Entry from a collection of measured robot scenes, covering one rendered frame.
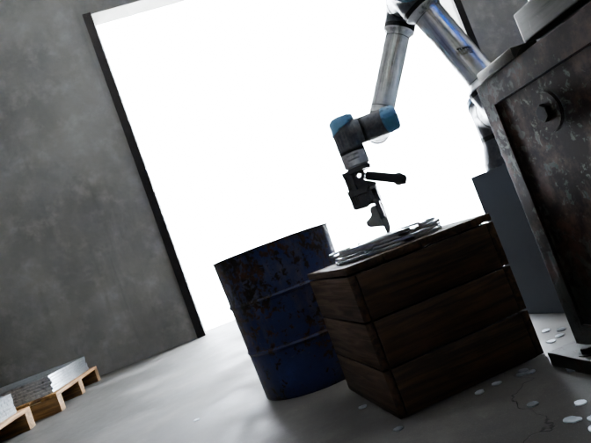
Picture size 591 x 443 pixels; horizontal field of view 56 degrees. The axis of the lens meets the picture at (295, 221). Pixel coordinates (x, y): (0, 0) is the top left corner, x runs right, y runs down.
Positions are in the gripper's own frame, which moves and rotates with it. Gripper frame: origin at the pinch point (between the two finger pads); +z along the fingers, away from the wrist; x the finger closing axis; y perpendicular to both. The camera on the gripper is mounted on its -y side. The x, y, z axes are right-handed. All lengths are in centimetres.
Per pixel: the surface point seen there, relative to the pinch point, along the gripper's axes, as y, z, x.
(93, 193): 272, -121, -306
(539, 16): -43, -28, 51
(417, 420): 5, 39, 43
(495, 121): -32.1, -14.4, 35.0
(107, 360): 307, 29, -291
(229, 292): 56, 1, -8
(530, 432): -15, 39, 63
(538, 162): -36, -3, 42
